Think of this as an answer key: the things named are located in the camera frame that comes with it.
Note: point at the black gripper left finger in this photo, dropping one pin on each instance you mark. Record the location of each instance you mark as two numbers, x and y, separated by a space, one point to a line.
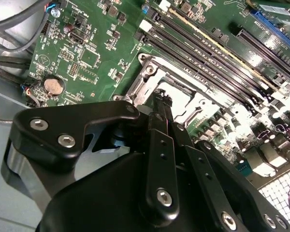
62 116

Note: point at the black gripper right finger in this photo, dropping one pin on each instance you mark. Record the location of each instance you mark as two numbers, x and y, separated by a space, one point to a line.
207 174

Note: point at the metal socket cover frame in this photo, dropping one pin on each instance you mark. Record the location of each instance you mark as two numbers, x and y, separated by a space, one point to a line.
148 77

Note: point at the silver CPU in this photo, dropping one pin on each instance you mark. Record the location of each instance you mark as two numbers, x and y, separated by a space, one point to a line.
183 104

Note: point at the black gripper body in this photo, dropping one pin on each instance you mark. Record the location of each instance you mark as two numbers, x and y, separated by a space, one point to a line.
99 193

